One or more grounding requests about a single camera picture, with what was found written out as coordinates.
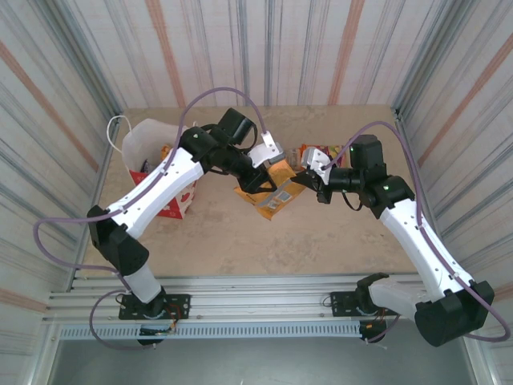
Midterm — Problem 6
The orange brown snack bag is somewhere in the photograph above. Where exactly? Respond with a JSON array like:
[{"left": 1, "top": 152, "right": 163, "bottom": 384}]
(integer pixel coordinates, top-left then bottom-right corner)
[{"left": 233, "top": 158, "right": 308, "bottom": 222}]

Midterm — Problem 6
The orange Fox's candy bag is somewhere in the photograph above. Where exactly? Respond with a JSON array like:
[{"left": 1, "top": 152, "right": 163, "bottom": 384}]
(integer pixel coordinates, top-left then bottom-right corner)
[{"left": 301, "top": 143, "right": 353, "bottom": 169}]

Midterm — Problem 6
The red white paper bag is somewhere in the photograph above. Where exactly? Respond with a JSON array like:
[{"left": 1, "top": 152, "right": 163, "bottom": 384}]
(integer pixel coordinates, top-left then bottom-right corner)
[{"left": 107, "top": 115, "right": 201, "bottom": 220}]

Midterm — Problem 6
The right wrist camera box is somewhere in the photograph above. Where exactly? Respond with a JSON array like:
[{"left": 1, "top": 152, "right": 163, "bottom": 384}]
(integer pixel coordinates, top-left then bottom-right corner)
[{"left": 300, "top": 146, "right": 341, "bottom": 180}]

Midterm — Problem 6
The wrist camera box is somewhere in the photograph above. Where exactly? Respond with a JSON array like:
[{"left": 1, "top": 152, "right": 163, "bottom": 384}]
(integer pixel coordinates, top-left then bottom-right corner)
[
  {"left": 300, "top": 146, "right": 341, "bottom": 180},
  {"left": 247, "top": 131, "right": 289, "bottom": 168}
]

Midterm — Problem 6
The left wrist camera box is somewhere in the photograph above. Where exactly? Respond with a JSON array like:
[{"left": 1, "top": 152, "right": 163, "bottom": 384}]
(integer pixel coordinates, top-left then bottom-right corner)
[{"left": 247, "top": 131, "right": 289, "bottom": 168}]

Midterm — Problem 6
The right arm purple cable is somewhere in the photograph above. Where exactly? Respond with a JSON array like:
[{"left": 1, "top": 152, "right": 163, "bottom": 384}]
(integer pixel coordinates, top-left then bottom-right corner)
[{"left": 325, "top": 120, "right": 512, "bottom": 345}]

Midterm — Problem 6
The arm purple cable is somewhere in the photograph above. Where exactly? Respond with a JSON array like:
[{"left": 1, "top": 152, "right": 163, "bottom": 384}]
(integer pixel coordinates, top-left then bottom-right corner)
[
  {"left": 33, "top": 87, "right": 273, "bottom": 352},
  {"left": 325, "top": 120, "right": 512, "bottom": 345}
]

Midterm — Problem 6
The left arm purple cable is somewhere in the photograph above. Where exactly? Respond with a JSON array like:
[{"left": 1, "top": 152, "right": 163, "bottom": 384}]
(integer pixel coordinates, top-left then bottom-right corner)
[{"left": 33, "top": 87, "right": 273, "bottom": 352}]

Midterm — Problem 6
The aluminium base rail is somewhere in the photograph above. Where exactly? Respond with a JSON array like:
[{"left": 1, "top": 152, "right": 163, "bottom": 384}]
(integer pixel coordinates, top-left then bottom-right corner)
[{"left": 39, "top": 274, "right": 480, "bottom": 322}]

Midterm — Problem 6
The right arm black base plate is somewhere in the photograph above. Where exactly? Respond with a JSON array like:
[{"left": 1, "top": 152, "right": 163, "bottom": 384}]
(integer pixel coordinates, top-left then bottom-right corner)
[{"left": 329, "top": 289, "right": 404, "bottom": 318}]

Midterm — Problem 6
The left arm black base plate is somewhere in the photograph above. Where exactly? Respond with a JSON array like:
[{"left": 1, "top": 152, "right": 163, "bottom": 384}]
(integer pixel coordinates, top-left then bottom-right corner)
[{"left": 119, "top": 294, "right": 192, "bottom": 321}]

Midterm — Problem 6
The slotted grey cable duct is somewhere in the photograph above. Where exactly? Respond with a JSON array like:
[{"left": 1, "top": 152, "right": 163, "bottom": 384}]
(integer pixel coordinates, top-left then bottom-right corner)
[{"left": 58, "top": 322, "right": 386, "bottom": 341}]

